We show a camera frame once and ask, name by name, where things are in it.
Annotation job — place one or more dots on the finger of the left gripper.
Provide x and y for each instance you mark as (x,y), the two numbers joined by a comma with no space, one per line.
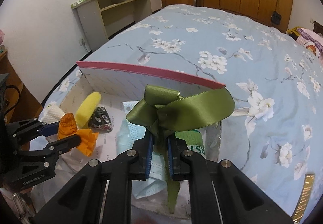
(49,129)
(61,146)

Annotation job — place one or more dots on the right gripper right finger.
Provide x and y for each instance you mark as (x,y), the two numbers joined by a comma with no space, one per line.
(219,192)

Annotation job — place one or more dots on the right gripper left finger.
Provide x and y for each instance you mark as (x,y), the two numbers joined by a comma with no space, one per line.
(101,191)

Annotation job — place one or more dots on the orange fabric flower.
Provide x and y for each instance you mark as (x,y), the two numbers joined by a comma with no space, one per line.
(68,127)

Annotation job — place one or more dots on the yellow sponge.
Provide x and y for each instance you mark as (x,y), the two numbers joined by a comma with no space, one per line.
(86,109)

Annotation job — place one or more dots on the light blue face mask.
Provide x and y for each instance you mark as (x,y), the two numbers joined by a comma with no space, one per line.
(126,136)

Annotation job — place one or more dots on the green white knitted sock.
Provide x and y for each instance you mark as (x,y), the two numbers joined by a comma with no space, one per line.
(193,140)

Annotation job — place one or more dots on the green satin ribbon bow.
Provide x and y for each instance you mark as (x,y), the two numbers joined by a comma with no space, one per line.
(164,111)

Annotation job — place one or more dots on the white knitted cloth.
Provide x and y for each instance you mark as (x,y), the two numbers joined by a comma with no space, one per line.
(52,113)

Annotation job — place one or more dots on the pink cardboard box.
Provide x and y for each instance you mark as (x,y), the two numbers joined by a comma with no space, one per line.
(129,81)

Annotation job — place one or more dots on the floral blue bedspread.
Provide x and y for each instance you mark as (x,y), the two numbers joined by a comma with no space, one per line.
(275,133)

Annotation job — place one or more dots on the black smartphone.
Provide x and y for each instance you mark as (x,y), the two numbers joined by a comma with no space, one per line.
(304,198)

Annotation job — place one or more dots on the beige low bookshelf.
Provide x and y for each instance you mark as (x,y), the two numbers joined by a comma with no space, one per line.
(101,19)

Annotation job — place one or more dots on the pink ruffled pillow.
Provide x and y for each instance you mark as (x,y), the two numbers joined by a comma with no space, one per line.
(311,41)

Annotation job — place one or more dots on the small black bag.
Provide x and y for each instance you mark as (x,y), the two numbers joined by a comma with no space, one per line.
(276,18)

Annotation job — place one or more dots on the dark wooden headboard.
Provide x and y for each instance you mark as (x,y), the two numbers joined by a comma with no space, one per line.
(318,28)

